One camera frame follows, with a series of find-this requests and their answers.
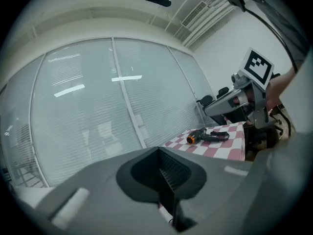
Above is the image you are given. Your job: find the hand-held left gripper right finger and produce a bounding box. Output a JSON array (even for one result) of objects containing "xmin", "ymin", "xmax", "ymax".
[{"xmin": 158, "ymin": 146, "xmax": 255, "ymax": 235}]

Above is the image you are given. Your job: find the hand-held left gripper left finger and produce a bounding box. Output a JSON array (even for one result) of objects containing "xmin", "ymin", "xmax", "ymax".
[{"xmin": 34, "ymin": 146, "xmax": 176, "ymax": 235}]

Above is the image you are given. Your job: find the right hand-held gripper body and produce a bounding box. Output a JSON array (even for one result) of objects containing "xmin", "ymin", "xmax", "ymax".
[{"xmin": 231, "ymin": 47, "xmax": 274, "ymax": 130}]

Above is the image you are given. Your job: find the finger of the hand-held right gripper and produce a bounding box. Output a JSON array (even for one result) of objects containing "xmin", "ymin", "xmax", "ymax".
[{"xmin": 204, "ymin": 91, "xmax": 245, "ymax": 118}]

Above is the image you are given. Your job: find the person's right forearm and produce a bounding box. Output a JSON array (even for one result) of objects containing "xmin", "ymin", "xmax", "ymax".
[{"xmin": 265, "ymin": 65, "xmax": 300, "ymax": 115}]

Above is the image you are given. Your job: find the red white checkered tablecloth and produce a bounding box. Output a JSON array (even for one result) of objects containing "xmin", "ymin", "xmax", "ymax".
[{"xmin": 163, "ymin": 121, "xmax": 246, "ymax": 161}]

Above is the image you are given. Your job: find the person's grey shirt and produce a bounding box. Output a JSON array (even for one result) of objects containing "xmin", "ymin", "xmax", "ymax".
[{"xmin": 249, "ymin": 0, "xmax": 311, "ymax": 68}]

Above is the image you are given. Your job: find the white ceiling air vent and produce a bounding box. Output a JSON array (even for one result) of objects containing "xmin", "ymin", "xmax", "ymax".
[{"xmin": 181, "ymin": 0, "xmax": 208, "ymax": 28}]

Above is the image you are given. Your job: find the thick black cable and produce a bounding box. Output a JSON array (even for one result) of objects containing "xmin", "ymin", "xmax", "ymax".
[{"xmin": 244, "ymin": 7, "xmax": 299, "ymax": 73}]

